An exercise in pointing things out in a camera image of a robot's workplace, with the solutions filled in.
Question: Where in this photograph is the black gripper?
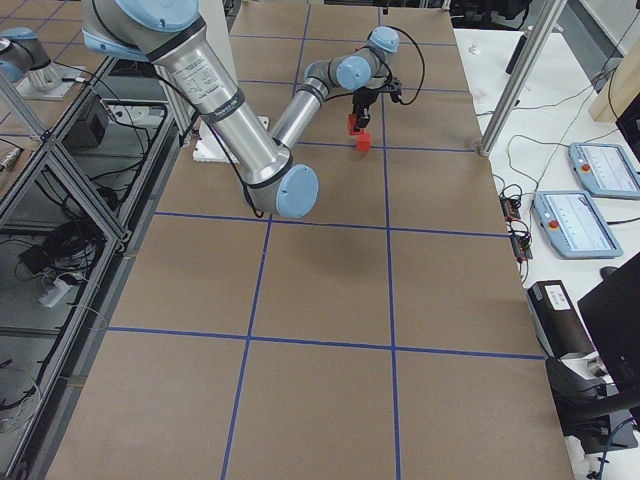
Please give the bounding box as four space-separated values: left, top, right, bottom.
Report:
352 87 379 131

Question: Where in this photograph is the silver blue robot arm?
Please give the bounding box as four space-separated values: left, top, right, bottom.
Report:
1 27 51 83
82 0 399 218

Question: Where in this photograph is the brown paper table mat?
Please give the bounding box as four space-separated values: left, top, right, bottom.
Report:
48 3 572 479

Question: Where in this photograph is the near blue teach pendant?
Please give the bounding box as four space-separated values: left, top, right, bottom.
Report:
533 190 623 260

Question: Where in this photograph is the blue teach pendant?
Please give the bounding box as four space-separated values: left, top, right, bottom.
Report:
533 190 623 260
569 143 639 200

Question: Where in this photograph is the far blue teach pendant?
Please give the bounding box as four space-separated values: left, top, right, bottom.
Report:
569 143 639 200

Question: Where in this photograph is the black power brick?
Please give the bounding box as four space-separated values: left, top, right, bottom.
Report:
526 280 595 359

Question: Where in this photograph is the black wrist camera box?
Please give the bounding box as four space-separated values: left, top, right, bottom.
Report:
381 77 402 103

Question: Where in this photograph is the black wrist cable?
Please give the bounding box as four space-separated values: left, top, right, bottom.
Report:
379 28 426 106

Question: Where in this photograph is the aluminium frame upright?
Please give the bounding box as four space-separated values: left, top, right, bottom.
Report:
476 0 567 157

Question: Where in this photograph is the aluminium frame side rack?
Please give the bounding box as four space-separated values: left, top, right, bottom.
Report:
1 59 183 479

